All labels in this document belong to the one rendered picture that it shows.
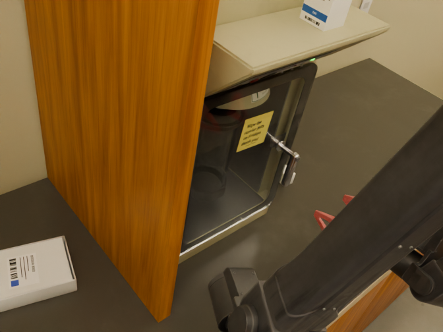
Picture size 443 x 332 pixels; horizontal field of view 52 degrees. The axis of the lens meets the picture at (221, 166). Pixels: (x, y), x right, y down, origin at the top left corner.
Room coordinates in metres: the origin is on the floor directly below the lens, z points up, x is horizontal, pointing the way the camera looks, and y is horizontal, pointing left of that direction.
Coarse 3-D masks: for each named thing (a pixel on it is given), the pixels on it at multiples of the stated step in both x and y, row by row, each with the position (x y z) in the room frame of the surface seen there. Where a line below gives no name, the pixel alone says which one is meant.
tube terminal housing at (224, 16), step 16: (224, 0) 0.62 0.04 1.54; (240, 0) 0.64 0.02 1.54; (256, 0) 0.67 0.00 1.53; (272, 0) 0.69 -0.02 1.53; (288, 0) 0.72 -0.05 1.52; (224, 16) 0.62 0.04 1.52; (240, 16) 0.65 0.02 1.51; (304, 64) 0.79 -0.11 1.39; (240, 224) 0.75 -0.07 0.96; (208, 240) 0.67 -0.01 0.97
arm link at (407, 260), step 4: (416, 248) 0.57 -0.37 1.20; (420, 248) 0.56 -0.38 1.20; (412, 252) 0.57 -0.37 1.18; (416, 252) 0.57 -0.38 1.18; (424, 252) 0.56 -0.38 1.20; (408, 256) 0.56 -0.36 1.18; (412, 256) 0.56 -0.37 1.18; (416, 256) 0.56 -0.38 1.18; (420, 256) 0.56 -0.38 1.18; (404, 260) 0.55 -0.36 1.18; (408, 260) 0.55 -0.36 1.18; (412, 260) 0.55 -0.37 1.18; (416, 260) 0.55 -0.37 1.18; (396, 264) 0.55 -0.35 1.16; (400, 264) 0.55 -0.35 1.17; (404, 264) 0.54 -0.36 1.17; (408, 264) 0.54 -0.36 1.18; (392, 268) 0.55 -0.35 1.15; (396, 268) 0.54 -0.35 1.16; (400, 268) 0.54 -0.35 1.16; (404, 268) 0.54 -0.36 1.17; (396, 272) 0.54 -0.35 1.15; (400, 272) 0.54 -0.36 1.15; (404, 272) 0.54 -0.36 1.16; (400, 276) 0.54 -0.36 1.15
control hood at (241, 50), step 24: (240, 24) 0.63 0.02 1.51; (264, 24) 0.64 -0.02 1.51; (288, 24) 0.66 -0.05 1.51; (360, 24) 0.72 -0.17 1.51; (384, 24) 0.74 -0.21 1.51; (216, 48) 0.55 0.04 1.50; (240, 48) 0.55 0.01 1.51; (264, 48) 0.57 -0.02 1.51; (288, 48) 0.58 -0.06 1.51; (312, 48) 0.60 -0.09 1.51; (336, 48) 0.65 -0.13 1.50; (216, 72) 0.55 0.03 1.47; (240, 72) 0.52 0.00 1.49; (264, 72) 0.55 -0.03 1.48
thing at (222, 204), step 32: (224, 96) 0.63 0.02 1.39; (256, 96) 0.69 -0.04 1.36; (288, 96) 0.76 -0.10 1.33; (224, 128) 0.64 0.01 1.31; (288, 128) 0.78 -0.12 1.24; (224, 160) 0.65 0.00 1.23; (256, 160) 0.73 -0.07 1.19; (192, 192) 0.60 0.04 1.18; (224, 192) 0.67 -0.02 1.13; (256, 192) 0.75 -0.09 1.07; (192, 224) 0.61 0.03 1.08; (224, 224) 0.69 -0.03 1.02
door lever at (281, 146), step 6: (282, 144) 0.77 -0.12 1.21; (282, 150) 0.76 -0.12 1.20; (288, 150) 0.76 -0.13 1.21; (294, 156) 0.74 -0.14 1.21; (288, 162) 0.75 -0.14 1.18; (294, 162) 0.74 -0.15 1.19; (288, 168) 0.74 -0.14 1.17; (294, 168) 0.74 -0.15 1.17; (288, 174) 0.74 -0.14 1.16; (282, 180) 0.74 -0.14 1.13; (288, 180) 0.74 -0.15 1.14
